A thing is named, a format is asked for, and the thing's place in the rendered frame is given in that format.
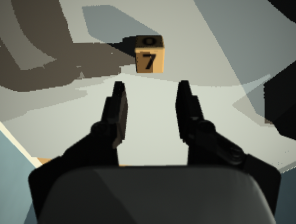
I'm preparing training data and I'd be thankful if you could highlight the tan cube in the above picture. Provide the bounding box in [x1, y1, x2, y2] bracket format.
[134, 36, 165, 73]

